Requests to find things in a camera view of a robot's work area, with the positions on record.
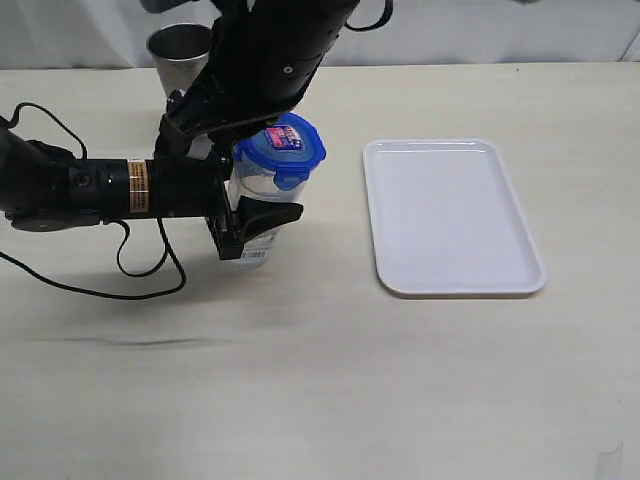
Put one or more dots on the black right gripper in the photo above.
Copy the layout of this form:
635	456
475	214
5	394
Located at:
262	58

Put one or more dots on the blue plastic container lid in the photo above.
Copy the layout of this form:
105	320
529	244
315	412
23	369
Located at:
283	154

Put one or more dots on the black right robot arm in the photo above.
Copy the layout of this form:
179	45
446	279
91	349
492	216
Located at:
370	10

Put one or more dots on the white rectangular tray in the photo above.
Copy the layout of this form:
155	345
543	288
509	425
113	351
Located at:
446	221

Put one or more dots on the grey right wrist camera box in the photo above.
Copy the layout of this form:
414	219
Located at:
160	6

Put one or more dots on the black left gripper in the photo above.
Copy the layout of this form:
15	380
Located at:
183	187

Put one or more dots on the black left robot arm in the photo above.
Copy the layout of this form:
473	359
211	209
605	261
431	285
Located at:
45	188

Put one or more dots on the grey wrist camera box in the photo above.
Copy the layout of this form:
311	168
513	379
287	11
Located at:
160	6
200	148

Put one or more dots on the stainless steel tumbler cup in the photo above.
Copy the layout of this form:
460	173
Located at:
179	53

